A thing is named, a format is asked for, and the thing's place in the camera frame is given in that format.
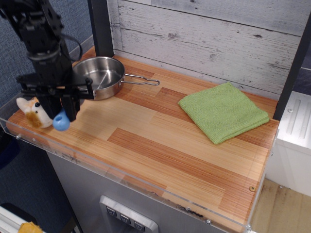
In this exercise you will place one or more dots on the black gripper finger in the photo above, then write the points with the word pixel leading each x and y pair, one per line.
pixel 51 105
pixel 71 105

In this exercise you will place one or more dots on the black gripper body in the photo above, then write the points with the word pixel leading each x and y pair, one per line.
pixel 53 75

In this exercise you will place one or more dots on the blue and grey spoon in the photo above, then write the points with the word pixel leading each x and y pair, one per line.
pixel 61 121

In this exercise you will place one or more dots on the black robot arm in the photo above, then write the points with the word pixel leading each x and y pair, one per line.
pixel 34 21

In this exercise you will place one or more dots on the plush cat toy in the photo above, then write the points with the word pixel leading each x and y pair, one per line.
pixel 34 113

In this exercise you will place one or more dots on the stainless steel pan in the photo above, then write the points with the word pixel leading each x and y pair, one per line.
pixel 108 76

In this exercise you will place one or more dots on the yellow object bottom left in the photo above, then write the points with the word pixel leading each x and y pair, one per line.
pixel 29 227

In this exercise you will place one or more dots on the silver dispenser panel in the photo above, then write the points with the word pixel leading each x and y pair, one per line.
pixel 127 216

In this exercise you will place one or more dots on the green folded cloth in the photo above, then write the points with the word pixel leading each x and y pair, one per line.
pixel 223 112

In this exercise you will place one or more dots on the white appliance at right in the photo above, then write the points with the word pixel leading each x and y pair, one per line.
pixel 290 162

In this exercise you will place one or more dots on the dark vertical post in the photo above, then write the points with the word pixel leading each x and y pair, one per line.
pixel 100 23

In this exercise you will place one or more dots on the clear acrylic guard rail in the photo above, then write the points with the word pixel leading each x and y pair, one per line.
pixel 140 151

